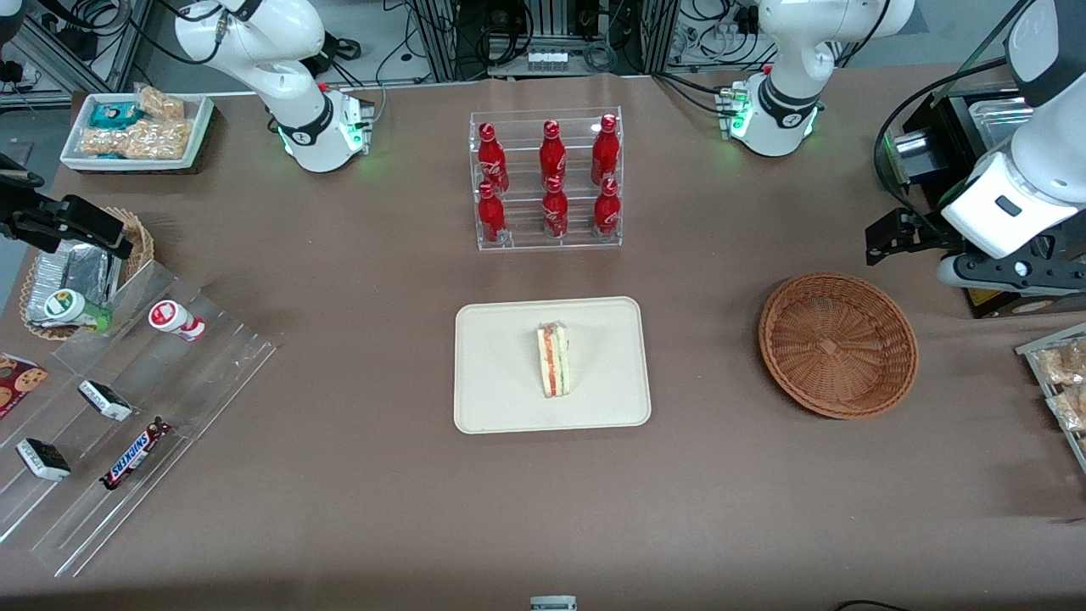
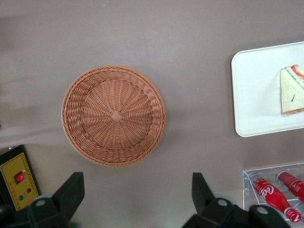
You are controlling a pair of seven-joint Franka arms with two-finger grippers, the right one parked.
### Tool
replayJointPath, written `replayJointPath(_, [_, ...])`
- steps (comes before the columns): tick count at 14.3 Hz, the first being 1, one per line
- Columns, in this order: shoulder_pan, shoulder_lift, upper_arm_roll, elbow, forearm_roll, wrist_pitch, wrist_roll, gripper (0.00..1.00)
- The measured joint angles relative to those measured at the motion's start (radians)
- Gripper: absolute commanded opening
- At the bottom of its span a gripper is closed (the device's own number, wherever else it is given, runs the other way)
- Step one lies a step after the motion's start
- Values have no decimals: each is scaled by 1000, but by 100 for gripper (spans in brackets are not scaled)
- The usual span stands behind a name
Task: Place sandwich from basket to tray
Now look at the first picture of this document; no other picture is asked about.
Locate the green lid yogurt bottle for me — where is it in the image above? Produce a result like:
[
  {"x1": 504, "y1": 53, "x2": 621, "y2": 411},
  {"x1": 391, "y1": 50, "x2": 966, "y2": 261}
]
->
[{"x1": 42, "y1": 289, "x2": 113, "y2": 332}]

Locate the steel food pan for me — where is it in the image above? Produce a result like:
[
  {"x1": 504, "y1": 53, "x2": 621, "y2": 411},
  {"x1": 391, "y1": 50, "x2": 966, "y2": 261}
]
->
[{"x1": 967, "y1": 95, "x2": 1034, "y2": 155}]

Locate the grey pastry tray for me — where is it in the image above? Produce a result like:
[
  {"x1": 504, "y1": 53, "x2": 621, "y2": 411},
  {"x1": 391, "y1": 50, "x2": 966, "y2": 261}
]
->
[{"x1": 1016, "y1": 322, "x2": 1086, "y2": 474}]

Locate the black white snack bar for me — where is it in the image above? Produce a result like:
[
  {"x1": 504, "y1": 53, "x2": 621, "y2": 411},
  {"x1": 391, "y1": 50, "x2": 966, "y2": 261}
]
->
[
  {"x1": 16, "y1": 438, "x2": 72, "y2": 482},
  {"x1": 77, "y1": 379, "x2": 134, "y2": 423}
]

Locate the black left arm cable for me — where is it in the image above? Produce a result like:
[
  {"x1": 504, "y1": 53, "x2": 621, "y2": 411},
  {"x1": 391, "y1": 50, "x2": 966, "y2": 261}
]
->
[{"x1": 874, "y1": 55, "x2": 1015, "y2": 223}]

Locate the white rectangular snack tray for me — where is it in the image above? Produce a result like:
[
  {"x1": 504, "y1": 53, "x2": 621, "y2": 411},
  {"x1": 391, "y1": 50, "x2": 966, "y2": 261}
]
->
[{"x1": 59, "y1": 92, "x2": 216, "y2": 174}]

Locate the black food warmer machine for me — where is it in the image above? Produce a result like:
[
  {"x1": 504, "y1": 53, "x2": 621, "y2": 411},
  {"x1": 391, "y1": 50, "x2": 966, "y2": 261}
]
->
[{"x1": 881, "y1": 85, "x2": 1086, "y2": 320}]

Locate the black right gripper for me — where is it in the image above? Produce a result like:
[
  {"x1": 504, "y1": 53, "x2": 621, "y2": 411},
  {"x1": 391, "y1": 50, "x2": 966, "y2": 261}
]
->
[{"x1": 0, "y1": 197, "x2": 134, "y2": 261}]

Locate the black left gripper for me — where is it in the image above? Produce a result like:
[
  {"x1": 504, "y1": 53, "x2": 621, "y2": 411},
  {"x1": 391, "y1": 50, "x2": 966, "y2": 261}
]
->
[{"x1": 865, "y1": 209, "x2": 964, "y2": 267}]

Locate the large clear rice cracker pack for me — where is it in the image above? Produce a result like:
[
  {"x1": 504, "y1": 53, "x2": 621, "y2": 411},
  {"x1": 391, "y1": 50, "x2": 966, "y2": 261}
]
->
[{"x1": 79, "y1": 119, "x2": 196, "y2": 160}]

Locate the black equipment rack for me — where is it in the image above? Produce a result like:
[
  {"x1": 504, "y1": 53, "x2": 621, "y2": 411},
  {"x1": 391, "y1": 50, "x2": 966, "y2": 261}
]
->
[{"x1": 411, "y1": 0, "x2": 680, "y2": 81}]

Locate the triangular sandwich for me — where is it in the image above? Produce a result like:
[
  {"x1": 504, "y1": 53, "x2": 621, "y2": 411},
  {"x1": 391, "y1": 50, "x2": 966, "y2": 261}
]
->
[{"x1": 535, "y1": 321, "x2": 571, "y2": 399}]

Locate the brown snickers bar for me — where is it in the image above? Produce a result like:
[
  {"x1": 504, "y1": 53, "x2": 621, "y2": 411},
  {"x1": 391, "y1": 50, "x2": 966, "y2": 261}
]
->
[{"x1": 100, "y1": 417, "x2": 172, "y2": 491}]

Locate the red cookie package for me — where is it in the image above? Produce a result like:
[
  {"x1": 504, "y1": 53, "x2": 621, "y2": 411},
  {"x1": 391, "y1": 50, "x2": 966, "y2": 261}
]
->
[{"x1": 0, "y1": 353, "x2": 49, "y2": 420}]

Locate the teal snack packet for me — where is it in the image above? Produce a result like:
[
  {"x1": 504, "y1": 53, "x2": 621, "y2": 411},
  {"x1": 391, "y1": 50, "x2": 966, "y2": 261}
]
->
[{"x1": 89, "y1": 102, "x2": 143, "y2": 130}]

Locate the small clear rice cracker pack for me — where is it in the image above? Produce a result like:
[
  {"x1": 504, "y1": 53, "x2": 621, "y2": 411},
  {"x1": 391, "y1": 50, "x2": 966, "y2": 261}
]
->
[{"x1": 134, "y1": 84, "x2": 186, "y2": 121}]

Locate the red white yogurt bottle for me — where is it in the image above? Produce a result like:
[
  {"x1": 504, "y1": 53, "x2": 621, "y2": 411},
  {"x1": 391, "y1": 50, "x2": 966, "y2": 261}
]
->
[{"x1": 148, "y1": 300, "x2": 207, "y2": 342}]

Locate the silver foil wrapped package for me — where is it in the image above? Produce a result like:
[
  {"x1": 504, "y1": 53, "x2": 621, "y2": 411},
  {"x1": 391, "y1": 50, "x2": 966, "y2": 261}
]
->
[
  {"x1": 25, "y1": 251, "x2": 69, "y2": 323},
  {"x1": 58, "y1": 240, "x2": 120, "y2": 308}
]

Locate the clear wrapped pastry pack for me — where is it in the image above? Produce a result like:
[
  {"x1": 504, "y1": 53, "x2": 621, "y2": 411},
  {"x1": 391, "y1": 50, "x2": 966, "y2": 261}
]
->
[
  {"x1": 1048, "y1": 386, "x2": 1086, "y2": 434},
  {"x1": 1037, "y1": 339, "x2": 1086, "y2": 387}
]

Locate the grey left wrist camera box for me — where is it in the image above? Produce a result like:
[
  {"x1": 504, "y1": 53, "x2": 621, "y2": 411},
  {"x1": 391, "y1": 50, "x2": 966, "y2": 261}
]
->
[{"x1": 937, "y1": 250, "x2": 1086, "y2": 295}]

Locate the clear acrylic stepped display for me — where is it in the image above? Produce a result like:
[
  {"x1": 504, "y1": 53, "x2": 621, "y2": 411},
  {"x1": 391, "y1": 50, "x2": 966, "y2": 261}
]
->
[{"x1": 0, "y1": 259, "x2": 281, "y2": 580}]

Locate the round dark brown wicker basket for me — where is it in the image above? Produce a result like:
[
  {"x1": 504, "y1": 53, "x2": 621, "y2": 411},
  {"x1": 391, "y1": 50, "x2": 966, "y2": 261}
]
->
[{"x1": 758, "y1": 271, "x2": 920, "y2": 421}]

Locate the red cola bottle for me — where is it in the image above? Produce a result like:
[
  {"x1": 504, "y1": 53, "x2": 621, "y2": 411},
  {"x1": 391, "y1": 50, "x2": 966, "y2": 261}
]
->
[
  {"x1": 540, "y1": 120, "x2": 568, "y2": 183},
  {"x1": 591, "y1": 114, "x2": 621, "y2": 186},
  {"x1": 541, "y1": 176, "x2": 570, "y2": 239},
  {"x1": 477, "y1": 182, "x2": 508, "y2": 245},
  {"x1": 477, "y1": 122, "x2": 510, "y2": 194},
  {"x1": 592, "y1": 177, "x2": 622, "y2": 238}
]

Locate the clear acrylic bottle rack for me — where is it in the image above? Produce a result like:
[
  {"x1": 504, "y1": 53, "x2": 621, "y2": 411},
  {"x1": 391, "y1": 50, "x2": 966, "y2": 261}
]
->
[{"x1": 468, "y1": 106, "x2": 624, "y2": 253}]

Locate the light brown wicker basket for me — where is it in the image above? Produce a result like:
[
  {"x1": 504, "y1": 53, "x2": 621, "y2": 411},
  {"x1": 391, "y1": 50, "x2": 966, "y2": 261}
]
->
[{"x1": 19, "y1": 206, "x2": 156, "y2": 342}]

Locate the beige plastic serving tray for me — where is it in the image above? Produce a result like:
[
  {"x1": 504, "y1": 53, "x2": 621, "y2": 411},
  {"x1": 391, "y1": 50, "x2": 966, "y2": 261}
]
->
[{"x1": 454, "y1": 296, "x2": 652, "y2": 435}]

